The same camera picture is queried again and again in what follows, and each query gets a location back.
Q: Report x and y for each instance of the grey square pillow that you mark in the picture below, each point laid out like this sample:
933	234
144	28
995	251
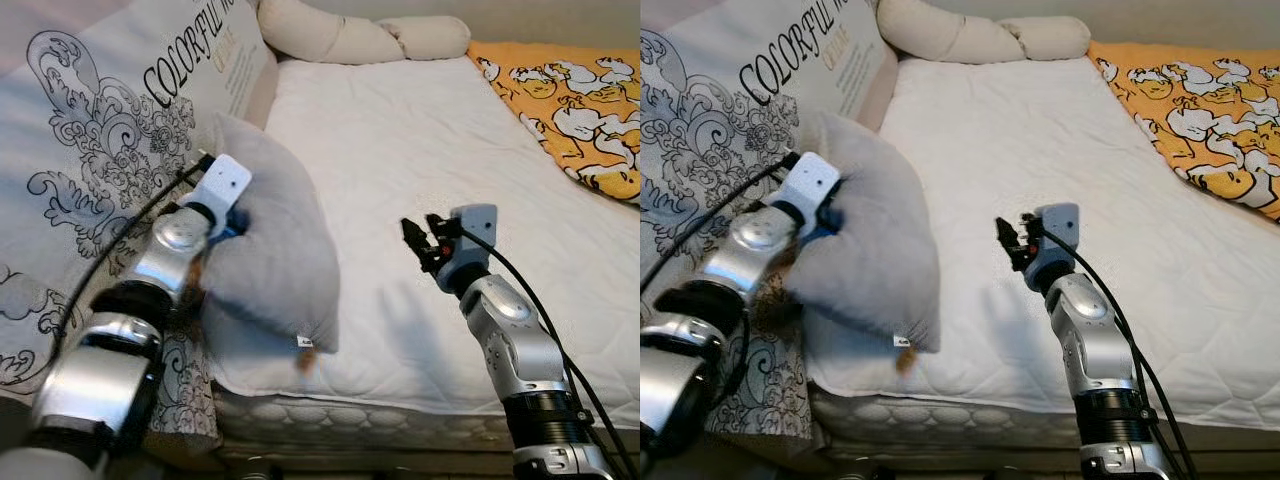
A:
275	240
880	240

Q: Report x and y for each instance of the orange cartoon egg print blanket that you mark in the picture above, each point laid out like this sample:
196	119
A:
575	110
1200	120

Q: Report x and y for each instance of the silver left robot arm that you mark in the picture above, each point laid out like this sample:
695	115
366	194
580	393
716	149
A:
690	330
100	350

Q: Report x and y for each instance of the white quilted mattress pad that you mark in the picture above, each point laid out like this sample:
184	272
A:
430	150
1050	150

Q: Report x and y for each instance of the white ornament print headboard cover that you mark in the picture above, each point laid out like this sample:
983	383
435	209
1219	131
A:
90	130
720	110

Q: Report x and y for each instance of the quilted grey mattress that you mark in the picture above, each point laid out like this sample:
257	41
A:
950	425
350	425

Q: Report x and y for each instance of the beige twisted bolster pillow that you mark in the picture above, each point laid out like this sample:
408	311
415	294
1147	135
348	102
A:
340	35
960	35

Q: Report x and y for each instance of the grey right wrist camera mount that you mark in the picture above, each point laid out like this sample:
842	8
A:
1060	225
475	230

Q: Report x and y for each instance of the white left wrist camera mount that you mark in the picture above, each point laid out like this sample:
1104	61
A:
815	185
222	185

